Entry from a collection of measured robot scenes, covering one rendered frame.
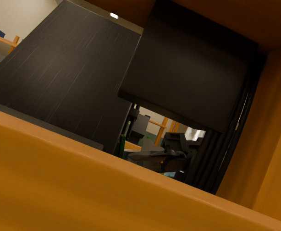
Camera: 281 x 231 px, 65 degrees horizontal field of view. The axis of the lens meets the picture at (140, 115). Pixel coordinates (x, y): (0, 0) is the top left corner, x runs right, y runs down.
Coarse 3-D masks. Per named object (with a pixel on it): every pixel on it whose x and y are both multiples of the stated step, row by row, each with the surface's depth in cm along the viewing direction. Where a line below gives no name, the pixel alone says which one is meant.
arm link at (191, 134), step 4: (188, 128) 88; (192, 128) 86; (188, 132) 83; (192, 132) 82; (196, 132) 82; (200, 132) 84; (204, 132) 89; (188, 136) 79; (192, 136) 79; (196, 136) 79; (200, 136) 82
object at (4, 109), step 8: (0, 104) 48; (8, 112) 43; (16, 112) 47; (24, 120) 42; (32, 120) 45; (40, 120) 50; (48, 128) 44; (56, 128) 48; (72, 136) 46; (80, 136) 50; (88, 144) 44; (96, 144) 48
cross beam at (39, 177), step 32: (0, 128) 17; (32, 128) 20; (0, 160) 17; (32, 160) 18; (64, 160) 18; (96, 160) 18; (0, 192) 17; (32, 192) 18; (64, 192) 18; (96, 192) 18; (128, 192) 18; (160, 192) 19; (192, 192) 21; (0, 224) 17; (32, 224) 18; (64, 224) 18; (96, 224) 18; (128, 224) 18; (160, 224) 19; (192, 224) 19; (224, 224) 19; (256, 224) 20
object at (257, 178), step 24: (264, 72) 33; (264, 96) 31; (264, 120) 29; (240, 144) 32; (264, 144) 27; (240, 168) 30; (264, 168) 26; (216, 192) 33; (240, 192) 28; (264, 192) 25
